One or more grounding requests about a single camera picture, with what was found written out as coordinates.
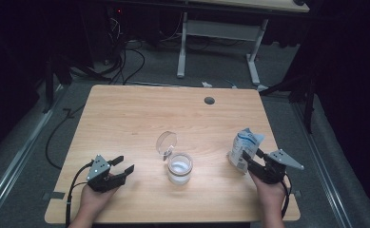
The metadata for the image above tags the person's right hand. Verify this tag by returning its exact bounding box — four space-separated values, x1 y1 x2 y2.
250 173 287 211

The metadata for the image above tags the white and blue pouch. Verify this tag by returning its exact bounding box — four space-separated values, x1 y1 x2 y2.
226 127 265 175

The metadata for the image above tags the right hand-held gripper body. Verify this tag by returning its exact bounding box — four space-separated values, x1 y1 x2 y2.
251 148 305 185

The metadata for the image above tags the bundle of black cables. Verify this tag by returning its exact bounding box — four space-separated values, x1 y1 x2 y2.
107 17 146 86

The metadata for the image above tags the long black floor cable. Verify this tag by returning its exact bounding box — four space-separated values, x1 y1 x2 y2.
45 104 88 171

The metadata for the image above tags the right hand-held gripper black cable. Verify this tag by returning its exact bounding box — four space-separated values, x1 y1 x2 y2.
279 173 294 220

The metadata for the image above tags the black metal stand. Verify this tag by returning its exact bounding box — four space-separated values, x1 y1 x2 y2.
258 71 318 135
42 51 112 114

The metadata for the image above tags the desk with white legs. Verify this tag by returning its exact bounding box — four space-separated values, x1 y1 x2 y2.
109 0 310 93

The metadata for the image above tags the dark device with red light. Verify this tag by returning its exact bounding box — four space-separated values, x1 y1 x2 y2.
105 4 126 42

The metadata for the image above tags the person's left hand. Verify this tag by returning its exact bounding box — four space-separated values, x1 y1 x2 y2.
77 182 119 217

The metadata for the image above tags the hand-held gripper black cable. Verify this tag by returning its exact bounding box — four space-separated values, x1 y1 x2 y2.
279 173 294 220
65 160 95 228

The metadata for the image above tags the left hand-held gripper black cable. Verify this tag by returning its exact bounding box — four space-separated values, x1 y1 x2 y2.
65 160 95 228

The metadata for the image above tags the metal floor rail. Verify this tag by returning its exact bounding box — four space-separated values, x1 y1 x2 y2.
290 102 354 228
0 84 68 220

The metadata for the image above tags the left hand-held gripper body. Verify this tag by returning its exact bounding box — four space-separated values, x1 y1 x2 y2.
86 154 127 194

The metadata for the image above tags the clear glass jar with lid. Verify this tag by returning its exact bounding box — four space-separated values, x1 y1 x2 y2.
155 130 194 186

